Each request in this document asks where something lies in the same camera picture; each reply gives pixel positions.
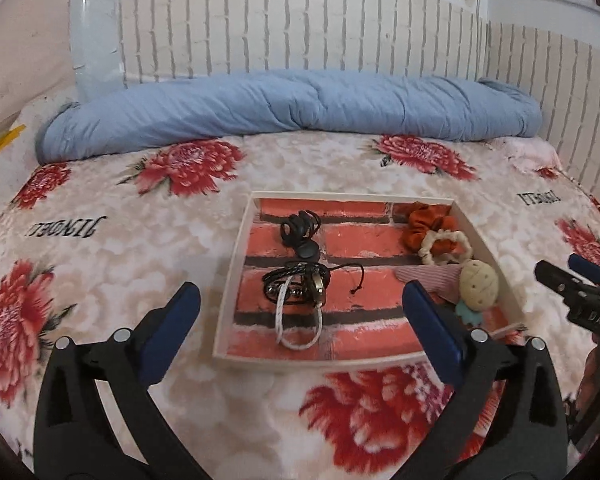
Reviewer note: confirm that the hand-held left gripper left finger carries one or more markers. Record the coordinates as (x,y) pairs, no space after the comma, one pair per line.
(177,317)

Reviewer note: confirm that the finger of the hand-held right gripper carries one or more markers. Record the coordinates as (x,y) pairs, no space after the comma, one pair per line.
(586,265)
(555,275)

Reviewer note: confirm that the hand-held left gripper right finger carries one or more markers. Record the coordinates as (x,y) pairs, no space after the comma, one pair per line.
(430,320)

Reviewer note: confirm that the yellow plush hair clip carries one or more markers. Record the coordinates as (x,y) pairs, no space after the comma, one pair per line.
(477,285)

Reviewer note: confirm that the cream scrunchie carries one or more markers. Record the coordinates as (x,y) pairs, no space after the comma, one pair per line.
(442,247)

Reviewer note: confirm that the white tray with brick print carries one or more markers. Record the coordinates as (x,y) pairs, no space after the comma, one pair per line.
(360,280)

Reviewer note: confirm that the orange scrunchie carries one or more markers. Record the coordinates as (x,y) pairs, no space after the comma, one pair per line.
(420,222)

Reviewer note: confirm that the blue rolled duvet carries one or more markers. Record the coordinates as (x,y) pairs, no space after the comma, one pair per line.
(280,105)

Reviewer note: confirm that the yellow cloth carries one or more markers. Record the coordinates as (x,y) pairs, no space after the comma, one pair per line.
(0,142)

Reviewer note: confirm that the clear plastic sheet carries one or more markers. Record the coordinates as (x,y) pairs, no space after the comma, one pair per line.
(95,35)

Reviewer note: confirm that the pink upright mattress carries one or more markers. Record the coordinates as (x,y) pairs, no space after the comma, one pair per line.
(25,50)

